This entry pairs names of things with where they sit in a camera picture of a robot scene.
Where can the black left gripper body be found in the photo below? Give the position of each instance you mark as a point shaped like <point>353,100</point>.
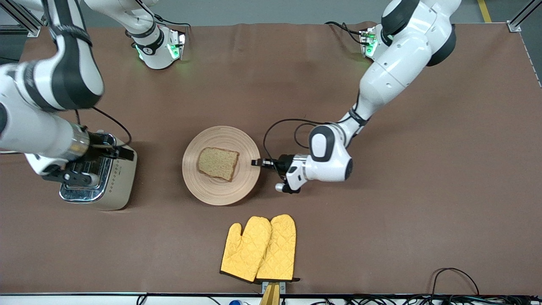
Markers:
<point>284,162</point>

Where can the aluminium frame post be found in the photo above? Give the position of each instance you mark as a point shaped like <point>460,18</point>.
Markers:
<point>521,17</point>
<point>23,21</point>

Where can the beige chrome two-slot toaster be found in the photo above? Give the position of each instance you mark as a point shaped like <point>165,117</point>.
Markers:
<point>123,186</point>

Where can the brown bread slice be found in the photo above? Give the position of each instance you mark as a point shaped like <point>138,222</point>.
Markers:
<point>218,164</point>

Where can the yellow quilted oven mitt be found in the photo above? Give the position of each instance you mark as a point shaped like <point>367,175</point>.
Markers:
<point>245,250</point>
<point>279,250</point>

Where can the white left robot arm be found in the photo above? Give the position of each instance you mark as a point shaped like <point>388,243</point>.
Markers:
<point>394,67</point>

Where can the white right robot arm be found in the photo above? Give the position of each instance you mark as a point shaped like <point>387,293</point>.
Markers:
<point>63,63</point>

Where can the small blue cap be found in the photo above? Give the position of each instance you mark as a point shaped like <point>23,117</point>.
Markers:
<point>235,302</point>

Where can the round wooden plate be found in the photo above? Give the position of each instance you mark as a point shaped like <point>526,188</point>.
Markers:
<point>250,186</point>

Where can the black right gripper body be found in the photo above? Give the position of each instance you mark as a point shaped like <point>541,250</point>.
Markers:
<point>101,141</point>

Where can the wooden stick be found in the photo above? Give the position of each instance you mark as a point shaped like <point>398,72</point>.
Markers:
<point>270,297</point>

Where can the grey metal bracket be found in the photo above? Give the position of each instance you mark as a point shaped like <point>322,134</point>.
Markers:
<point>282,286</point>

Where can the brown table cover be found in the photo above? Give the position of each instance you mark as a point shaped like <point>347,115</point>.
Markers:
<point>423,190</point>

